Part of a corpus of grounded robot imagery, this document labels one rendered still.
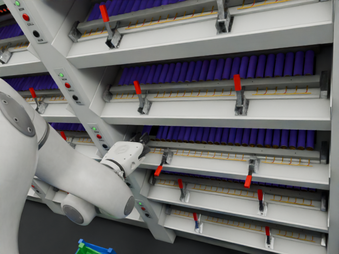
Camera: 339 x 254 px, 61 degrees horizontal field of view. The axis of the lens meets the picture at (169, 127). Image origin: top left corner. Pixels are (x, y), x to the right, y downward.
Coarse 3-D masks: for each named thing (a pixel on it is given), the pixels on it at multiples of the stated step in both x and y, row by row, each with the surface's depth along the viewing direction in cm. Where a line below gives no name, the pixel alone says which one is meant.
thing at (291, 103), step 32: (128, 64) 88; (160, 64) 83; (192, 64) 77; (224, 64) 75; (256, 64) 69; (288, 64) 64; (320, 64) 63; (96, 96) 85; (128, 96) 85; (160, 96) 79; (192, 96) 73; (224, 96) 70; (256, 96) 65; (288, 96) 62; (320, 96) 59; (256, 128) 67; (288, 128) 63; (320, 128) 60
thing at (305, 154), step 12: (156, 144) 93; (168, 144) 91; (180, 144) 89; (192, 144) 87; (204, 144) 85; (228, 156) 81; (264, 156) 77; (276, 156) 75; (288, 156) 73; (300, 156) 71; (312, 156) 70
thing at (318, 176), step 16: (128, 128) 98; (256, 144) 80; (288, 144) 77; (320, 144) 73; (144, 160) 95; (160, 160) 92; (176, 160) 89; (192, 160) 87; (208, 160) 85; (224, 160) 82; (240, 160) 80; (272, 160) 76; (320, 160) 71; (224, 176) 84; (240, 176) 80; (256, 176) 76; (272, 176) 74; (288, 176) 73; (304, 176) 71; (320, 176) 70
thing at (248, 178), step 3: (252, 165) 76; (249, 168) 76; (252, 168) 75; (249, 171) 75; (252, 171) 75; (249, 174) 74; (246, 177) 73; (249, 177) 73; (246, 180) 73; (249, 180) 72; (246, 183) 72; (249, 183) 72; (246, 186) 72; (249, 186) 72
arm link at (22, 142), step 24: (0, 96) 29; (0, 120) 27; (24, 120) 30; (0, 144) 26; (24, 144) 29; (0, 168) 26; (24, 168) 29; (0, 192) 27; (24, 192) 31; (0, 216) 27; (0, 240) 28
